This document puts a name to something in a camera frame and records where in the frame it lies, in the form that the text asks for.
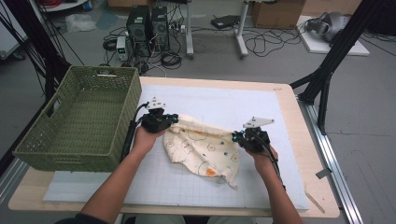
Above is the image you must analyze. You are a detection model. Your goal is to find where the short aluminium rail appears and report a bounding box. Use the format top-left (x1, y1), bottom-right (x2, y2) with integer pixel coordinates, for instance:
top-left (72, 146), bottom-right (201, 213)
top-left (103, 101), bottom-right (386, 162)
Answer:
top-left (0, 158), bottom-right (30, 203)

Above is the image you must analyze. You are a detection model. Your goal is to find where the right hand-held gripper black cable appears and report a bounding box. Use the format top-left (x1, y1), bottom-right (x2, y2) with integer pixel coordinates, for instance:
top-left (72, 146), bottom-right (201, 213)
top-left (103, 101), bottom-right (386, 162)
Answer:
top-left (254, 130), bottom-right (287, 191)

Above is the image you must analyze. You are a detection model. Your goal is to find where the black flat case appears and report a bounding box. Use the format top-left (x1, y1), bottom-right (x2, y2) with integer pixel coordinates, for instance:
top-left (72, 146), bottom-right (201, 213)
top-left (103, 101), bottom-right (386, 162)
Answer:
top-left (210, 14), bottom-right (242, 30)

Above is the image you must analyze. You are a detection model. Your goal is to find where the hand-held gripper black cable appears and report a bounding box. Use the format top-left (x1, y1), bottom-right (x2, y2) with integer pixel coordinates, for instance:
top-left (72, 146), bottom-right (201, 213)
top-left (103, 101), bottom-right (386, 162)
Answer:
top-left (120, 102), bottom-right (151, 161)
top-left (254, 130), bottom-right (287, 191)

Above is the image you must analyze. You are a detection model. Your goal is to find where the black metal frame with cables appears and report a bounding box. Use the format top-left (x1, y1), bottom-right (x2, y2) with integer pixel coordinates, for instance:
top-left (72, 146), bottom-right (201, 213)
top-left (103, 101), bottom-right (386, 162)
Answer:
top-left (0, 0), bottom-right (73, 103)

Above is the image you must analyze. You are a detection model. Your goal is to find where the white desk leg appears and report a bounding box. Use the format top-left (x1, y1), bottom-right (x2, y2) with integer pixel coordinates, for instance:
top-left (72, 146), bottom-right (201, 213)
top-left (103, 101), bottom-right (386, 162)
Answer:
top-left (184, 0), bottom-right (195, 60)
top-left (234, 0), bottom-right (250, 59)

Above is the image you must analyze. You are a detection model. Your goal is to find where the white grid mat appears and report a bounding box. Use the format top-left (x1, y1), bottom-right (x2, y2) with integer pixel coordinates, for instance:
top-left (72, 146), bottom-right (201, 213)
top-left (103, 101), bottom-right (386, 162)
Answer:
top-left (43, 83), bottom-right (310, 211)

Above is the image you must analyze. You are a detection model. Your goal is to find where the person's left hand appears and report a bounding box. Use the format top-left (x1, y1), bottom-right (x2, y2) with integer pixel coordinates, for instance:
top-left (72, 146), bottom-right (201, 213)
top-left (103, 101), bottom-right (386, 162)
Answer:
top-left (133, 125), bottom-right (166, 158)

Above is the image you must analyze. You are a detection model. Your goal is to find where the green woven basket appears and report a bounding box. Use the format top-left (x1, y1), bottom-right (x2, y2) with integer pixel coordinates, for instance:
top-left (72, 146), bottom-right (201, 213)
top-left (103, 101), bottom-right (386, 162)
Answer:
top-left (12, 64), bottom-right (143, 173)

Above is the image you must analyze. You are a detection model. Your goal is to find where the blue floor sheet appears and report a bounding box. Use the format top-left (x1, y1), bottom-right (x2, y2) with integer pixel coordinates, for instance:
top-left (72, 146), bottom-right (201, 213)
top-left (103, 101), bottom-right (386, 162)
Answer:
top-left (94, 8), bottom-right (120, 32)

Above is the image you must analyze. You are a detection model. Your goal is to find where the thin wooden stick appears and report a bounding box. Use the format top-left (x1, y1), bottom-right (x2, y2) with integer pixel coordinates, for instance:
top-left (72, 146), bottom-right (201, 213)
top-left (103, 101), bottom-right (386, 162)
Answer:
top-left (304, 189), bottom-right (327, 215)

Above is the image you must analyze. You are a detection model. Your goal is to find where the long aluminium rail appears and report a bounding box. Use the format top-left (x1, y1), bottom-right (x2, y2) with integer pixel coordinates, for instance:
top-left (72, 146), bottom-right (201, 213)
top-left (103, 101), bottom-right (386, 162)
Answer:
top-left (297, 95), bottom-right (364, 224)

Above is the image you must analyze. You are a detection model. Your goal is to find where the white floor board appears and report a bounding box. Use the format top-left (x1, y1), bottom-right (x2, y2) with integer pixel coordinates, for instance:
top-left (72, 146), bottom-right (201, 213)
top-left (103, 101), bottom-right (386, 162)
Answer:
top-left (296, 15), bottom-right (371, 57)

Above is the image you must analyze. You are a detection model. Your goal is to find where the tangle of black floor cables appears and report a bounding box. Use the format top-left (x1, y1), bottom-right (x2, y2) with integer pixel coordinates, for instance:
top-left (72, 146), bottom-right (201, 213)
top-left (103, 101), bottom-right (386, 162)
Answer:
top-left (242, 26), bottom-right (308, 58)

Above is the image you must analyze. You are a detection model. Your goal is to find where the grey tape piece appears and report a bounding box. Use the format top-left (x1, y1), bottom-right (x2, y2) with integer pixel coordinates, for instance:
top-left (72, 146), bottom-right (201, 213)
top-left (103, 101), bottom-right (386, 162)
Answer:
top-left (315, 168), bottom-right (333, 180)

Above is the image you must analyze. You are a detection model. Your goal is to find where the grey power supply unit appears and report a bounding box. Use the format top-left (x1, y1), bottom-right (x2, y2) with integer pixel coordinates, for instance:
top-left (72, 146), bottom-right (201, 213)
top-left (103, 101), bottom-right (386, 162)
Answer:
top-left (116, 35), bottom-right (130, 63)

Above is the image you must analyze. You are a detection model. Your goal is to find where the slim black computer tower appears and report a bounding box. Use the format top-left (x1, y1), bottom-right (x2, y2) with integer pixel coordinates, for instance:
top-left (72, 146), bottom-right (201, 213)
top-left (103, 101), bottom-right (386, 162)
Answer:
top-left (150, 5), bottom-right (171, 52)

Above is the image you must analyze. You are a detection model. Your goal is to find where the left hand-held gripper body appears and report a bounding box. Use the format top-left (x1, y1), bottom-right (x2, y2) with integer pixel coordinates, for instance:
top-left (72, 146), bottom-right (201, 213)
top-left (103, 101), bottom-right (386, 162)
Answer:
top-left (140, 96), bottom-right (173, 134)

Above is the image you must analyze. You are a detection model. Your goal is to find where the coiled black cable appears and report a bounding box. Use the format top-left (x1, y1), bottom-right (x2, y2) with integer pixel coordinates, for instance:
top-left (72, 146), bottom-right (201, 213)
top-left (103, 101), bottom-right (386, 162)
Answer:
top-left (160, 50), bottom-right (183, 71)

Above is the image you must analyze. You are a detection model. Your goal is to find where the black metal frame strut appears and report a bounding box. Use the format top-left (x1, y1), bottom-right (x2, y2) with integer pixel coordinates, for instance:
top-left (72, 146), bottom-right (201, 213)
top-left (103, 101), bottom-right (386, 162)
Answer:
top-left (289, 0), bottom-right (390, 136)

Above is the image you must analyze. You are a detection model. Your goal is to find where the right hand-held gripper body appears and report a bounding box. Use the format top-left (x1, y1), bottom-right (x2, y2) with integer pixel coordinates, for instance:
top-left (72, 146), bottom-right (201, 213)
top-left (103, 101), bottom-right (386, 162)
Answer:
top-left (240, 117), bottom-right (276, 154)

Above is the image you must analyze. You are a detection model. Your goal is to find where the grey robot head shell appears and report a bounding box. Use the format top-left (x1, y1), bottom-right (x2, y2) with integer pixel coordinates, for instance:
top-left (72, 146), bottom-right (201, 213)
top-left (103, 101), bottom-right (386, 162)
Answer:
top-left (305, 11), bottom-right (351, 43)

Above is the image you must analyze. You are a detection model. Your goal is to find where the left hand-held gripper black cable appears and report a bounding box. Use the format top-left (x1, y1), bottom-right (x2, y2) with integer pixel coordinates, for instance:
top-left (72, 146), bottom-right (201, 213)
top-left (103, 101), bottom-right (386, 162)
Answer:
top-left (120, 102), bottom-right (151, 161)

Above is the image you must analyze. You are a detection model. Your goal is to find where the person's right hand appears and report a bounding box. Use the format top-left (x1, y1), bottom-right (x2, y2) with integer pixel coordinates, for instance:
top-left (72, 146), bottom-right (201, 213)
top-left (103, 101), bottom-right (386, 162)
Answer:
top-left (247, 145), bottom-right (280, 175)

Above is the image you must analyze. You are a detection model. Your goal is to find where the large black computer tower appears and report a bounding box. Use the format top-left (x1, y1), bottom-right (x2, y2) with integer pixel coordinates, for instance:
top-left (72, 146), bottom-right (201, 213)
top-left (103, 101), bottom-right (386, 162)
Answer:
top-left (125, 5), bottom-right (153, 58)

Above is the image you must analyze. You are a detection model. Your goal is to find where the brown cardboard box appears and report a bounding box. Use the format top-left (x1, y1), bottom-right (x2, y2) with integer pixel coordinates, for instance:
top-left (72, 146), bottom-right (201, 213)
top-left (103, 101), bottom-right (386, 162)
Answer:
top-left (250, 0), bottom-right (306, 30)

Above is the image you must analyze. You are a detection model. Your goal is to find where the cream patterned cloth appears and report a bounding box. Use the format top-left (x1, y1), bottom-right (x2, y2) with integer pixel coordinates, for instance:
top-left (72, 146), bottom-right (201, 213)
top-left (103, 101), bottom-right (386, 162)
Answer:
top-left (162, 114), bottom-right (241, 190)

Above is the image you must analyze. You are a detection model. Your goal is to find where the clear plastic bag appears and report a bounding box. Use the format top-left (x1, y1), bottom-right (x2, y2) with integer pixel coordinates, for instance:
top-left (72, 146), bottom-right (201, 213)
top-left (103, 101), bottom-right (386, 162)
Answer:
top-left (64, 12), bottom-right (98, 34)

